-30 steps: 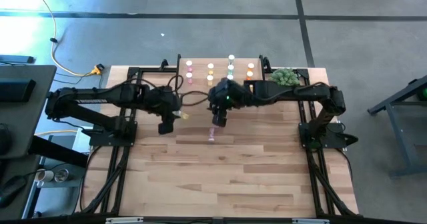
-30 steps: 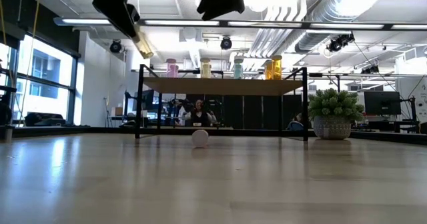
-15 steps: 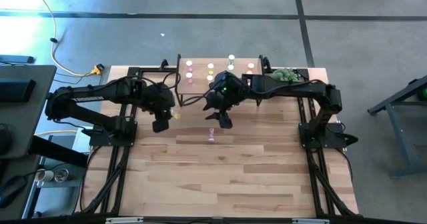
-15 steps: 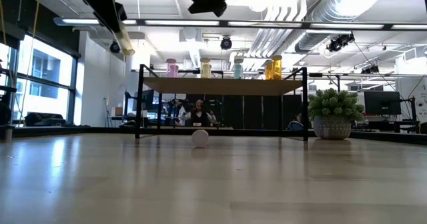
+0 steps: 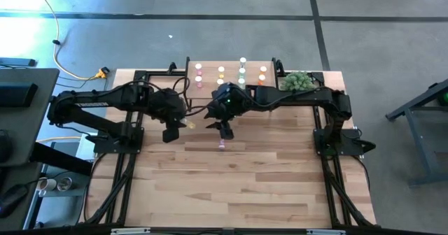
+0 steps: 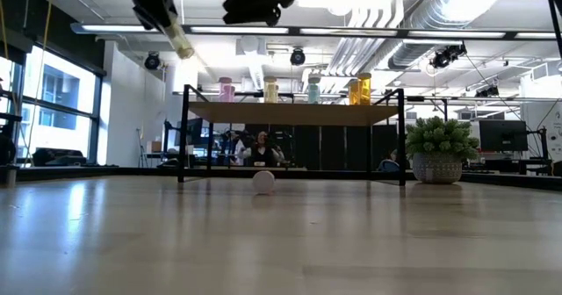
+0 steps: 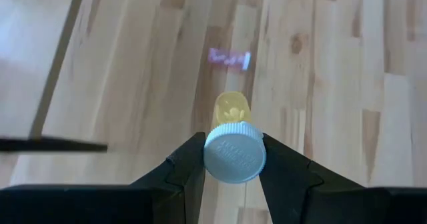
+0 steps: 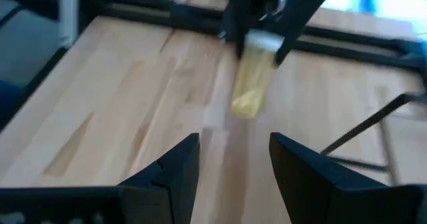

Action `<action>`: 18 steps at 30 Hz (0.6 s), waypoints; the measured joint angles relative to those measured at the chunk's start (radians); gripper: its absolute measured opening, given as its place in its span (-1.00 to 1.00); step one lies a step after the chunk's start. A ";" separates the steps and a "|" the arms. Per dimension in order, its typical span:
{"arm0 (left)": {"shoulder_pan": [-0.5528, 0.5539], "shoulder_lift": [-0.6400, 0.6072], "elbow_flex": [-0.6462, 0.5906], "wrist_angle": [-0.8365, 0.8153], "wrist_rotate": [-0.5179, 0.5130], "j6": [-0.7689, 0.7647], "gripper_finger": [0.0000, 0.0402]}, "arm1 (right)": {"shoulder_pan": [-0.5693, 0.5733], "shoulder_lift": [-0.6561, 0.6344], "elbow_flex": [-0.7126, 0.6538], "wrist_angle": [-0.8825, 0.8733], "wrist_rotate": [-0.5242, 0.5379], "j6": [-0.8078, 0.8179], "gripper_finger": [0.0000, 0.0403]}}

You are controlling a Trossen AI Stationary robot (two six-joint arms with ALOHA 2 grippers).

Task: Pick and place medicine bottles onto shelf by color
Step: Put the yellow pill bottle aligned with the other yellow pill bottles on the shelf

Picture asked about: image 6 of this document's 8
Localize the yellow pill bottle white cap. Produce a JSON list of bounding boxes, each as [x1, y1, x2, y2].
[[163, 16, 196, 61], [263, 76, 279, 104]]

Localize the teal pill bottle white cap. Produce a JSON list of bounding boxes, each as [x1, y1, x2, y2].
[[306, 76, 321, 105]]

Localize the orange pill bottle white cap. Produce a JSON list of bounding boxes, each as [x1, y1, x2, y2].
[[357, 71, 373, 106]]

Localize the black computer monitor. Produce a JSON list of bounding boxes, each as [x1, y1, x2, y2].
[[186, 118, 205, 147], [478, 119, 530, 153]]

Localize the person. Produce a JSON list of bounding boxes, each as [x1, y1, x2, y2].
[[232, 133, 250, 168], [249, 130, 285, 169]]

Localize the black room divider panels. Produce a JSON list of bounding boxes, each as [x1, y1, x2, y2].
[[243, 125, 399, 172]]

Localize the dark sofa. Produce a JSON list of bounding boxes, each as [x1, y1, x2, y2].
[[32, 147, 88, 168]]

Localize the black ceiling spotlight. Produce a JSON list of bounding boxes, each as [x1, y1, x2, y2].
[[474, 83, 501, 98], [429, 43, 468, 70]]

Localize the overhead light bar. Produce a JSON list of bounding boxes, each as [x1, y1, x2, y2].
[[69, 21, 562, 41]]

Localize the green plant in patterned pot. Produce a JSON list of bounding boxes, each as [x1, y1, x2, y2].
[[402, 115, 480, 185]]

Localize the black ceiling camera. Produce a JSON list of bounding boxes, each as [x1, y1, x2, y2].
[[289, 47, 307, 67], [143, 51, 162, 71]]

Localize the wooden shelf black metal frame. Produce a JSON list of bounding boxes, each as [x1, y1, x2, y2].
[[177, 83, 406, 187]]

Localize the yellow extension cable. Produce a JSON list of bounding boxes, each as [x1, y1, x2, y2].
[[21, 0, 56, 167], [0, 0, 11, 63]]

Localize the silver ceiling duct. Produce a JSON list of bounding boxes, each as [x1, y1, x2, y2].
[[387, 0, 519, 71]]

